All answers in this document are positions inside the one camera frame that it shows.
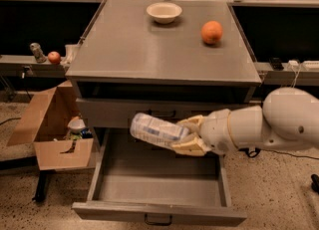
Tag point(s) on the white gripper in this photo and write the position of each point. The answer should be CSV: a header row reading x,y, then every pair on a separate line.
x,y
215,129

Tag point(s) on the clear blue-labelled plastic bottle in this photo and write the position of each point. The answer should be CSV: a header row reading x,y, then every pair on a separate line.
x,y
156,131

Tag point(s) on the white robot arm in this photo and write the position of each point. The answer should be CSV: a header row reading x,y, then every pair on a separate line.
x,y
288,119

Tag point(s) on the grey drawer cabinet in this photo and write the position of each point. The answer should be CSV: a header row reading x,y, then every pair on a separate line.
x,y
129,56

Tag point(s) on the open grey lower drawer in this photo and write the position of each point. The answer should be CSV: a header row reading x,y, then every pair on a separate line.
x,y
138,182

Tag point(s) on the orange fruit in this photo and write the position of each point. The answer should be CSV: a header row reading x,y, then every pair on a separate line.
x,y
211,32

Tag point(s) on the black phone on shelf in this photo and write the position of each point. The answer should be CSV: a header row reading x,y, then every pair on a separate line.
x,y
276,64

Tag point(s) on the white bowl in box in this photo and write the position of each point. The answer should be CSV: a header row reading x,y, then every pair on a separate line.
x,y
76,125

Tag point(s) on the white power strip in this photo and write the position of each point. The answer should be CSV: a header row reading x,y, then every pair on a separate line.
x,y
306,65

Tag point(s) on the open cardboard box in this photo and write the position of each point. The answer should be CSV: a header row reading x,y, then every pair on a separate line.
x,y
44,124

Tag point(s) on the red apple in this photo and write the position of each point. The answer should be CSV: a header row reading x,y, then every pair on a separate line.
x,y
54,57

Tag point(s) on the small grey figurine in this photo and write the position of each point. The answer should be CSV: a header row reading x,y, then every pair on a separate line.
x,y
38,53

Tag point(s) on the black power adapter with cable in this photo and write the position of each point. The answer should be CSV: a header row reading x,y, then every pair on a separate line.
x,y
253,152

